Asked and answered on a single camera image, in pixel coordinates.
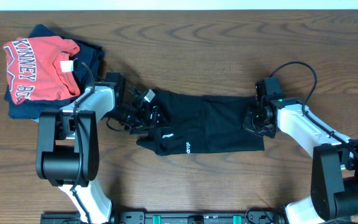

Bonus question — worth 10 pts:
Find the black t-shirt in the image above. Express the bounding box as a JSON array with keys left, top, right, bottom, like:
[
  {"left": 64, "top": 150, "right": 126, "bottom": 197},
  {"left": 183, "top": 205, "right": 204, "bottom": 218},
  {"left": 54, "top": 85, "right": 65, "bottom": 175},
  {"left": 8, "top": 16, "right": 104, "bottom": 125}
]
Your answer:
[{"left": 136, "top": 89, "right": 265, "bottom": 156}]

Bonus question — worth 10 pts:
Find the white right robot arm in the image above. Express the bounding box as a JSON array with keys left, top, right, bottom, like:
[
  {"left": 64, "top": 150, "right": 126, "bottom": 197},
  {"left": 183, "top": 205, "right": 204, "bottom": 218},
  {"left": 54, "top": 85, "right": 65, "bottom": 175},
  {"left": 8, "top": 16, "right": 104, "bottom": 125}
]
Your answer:
[{"left": 242, "top": 96, "right": 358, "bottom": 223}]

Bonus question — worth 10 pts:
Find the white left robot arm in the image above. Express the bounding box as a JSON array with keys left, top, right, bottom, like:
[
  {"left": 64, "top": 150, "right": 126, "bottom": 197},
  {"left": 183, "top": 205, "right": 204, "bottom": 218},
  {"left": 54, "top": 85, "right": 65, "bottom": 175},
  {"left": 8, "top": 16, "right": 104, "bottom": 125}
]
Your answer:
[{"left": 35, "top": 83, "right": 169, "bottom": 223}]

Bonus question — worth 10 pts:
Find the folded navy t-shirt stack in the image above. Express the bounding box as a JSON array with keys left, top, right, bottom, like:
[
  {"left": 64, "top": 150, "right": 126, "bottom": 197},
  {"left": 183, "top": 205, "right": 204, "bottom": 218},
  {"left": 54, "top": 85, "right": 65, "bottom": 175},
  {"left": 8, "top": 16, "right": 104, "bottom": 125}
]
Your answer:
[{"left": 4, "top": 24, "right": 104, "bottom": 119}]

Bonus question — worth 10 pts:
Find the folded red printed t-shirt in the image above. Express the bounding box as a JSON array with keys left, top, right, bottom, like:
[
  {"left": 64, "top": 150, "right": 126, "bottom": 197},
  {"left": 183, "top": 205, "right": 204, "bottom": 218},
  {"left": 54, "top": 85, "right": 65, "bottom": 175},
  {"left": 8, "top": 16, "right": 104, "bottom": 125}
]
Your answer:
[{"left": 3, "top": 35, "right": 80, "bottom": 105}]

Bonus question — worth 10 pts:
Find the black base cable loop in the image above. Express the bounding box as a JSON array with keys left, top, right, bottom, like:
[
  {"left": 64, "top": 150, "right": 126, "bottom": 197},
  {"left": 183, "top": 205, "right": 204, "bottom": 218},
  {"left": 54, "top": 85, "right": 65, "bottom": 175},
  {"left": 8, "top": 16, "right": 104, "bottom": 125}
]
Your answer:
[{"left": 244, "top": 206, "right": 284, "bottom": 224}]

